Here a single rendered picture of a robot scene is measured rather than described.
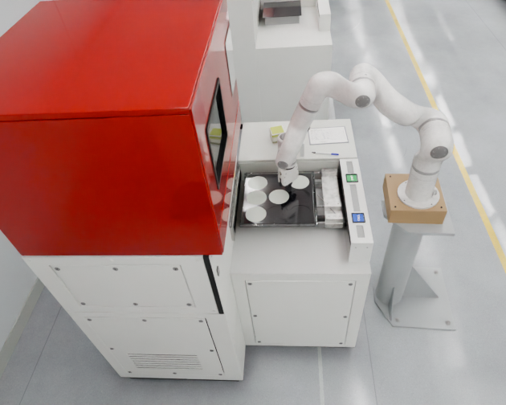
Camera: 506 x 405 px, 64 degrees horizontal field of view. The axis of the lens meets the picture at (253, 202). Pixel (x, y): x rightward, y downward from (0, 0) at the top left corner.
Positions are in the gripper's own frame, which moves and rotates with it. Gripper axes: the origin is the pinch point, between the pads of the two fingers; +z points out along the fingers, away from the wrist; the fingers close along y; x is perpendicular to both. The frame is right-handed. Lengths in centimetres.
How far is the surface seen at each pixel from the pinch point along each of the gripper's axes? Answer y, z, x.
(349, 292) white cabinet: -10, 25, -52
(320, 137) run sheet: 36.2, -4.8, 13.0
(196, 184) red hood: -62, -64, -30
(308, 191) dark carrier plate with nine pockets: 6.6, 2.0, -8.0
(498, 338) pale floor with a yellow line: 64, 92, -106
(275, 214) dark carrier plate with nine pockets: -15.7, 2.1, -8.2
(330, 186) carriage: 18.8, 4.0, -11.4
